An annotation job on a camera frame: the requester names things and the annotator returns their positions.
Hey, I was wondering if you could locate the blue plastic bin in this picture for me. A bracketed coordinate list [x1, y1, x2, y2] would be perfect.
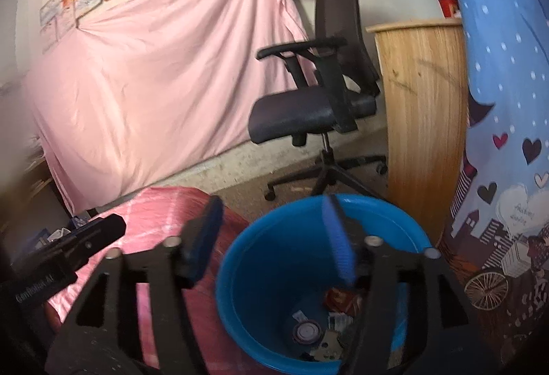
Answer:
[215, 194, 434, 373]

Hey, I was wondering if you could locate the row of white wall papers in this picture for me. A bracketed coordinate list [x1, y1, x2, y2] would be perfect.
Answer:
[39, 0, 108, 42]

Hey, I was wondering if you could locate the white paper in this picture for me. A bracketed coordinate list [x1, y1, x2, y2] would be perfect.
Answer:
[328, 310, 357, 331]

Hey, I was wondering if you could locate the wooden cabinet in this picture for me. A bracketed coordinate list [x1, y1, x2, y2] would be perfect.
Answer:
[366, 18, 470, 247]

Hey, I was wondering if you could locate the beige phone case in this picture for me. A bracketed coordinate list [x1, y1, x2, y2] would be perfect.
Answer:
[309, 330, 344, 363]

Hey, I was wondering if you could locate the blue printed cloth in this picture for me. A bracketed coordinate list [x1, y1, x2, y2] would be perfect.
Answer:
[431, 0, 549, 363]

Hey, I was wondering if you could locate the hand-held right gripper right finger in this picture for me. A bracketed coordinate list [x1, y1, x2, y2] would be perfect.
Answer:
[322, 194, 498, 375]

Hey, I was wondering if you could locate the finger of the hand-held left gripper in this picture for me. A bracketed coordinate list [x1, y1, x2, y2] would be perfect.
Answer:
[40, 214, 128, 273]

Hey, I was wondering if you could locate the pink round container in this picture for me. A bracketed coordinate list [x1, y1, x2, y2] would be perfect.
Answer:
[292, 320, 324, 345]

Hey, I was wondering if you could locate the wooden shelf with papers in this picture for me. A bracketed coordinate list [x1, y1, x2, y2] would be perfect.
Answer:
[0, 135, 56, 230]

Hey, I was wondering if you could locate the pink backdrop sheet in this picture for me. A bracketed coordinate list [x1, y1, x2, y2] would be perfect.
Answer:
[23, 0, 309, 217]

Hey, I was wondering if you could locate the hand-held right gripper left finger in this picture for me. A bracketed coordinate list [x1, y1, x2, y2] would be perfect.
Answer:
[45, 195, 226, 375]

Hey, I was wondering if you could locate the black office chair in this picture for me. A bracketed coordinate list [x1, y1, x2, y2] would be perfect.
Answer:
[249, 0, 389, 202]

